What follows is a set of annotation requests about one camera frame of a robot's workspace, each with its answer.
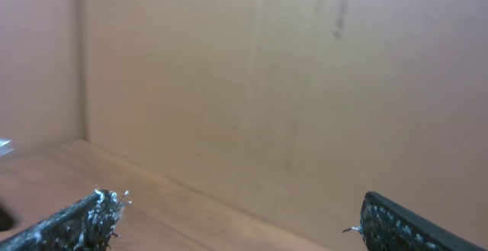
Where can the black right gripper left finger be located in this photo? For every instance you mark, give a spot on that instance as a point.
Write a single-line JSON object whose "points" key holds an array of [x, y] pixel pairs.
{"points": [[87, 225]]}

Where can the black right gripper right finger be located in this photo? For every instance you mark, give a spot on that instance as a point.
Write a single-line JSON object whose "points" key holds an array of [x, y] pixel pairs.
{"points": [[387, 226]]}

